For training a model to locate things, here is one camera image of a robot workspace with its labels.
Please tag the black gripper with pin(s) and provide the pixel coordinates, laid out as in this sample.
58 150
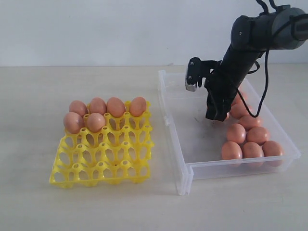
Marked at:
227 77

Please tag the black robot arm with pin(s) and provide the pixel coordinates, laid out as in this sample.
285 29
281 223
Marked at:
251 37

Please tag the clear plastic box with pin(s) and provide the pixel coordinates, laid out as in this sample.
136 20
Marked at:
195 142

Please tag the yellow plastic egg tray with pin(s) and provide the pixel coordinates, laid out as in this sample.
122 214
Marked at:
121 151

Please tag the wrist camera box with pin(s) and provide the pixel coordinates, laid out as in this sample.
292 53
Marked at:
198 69

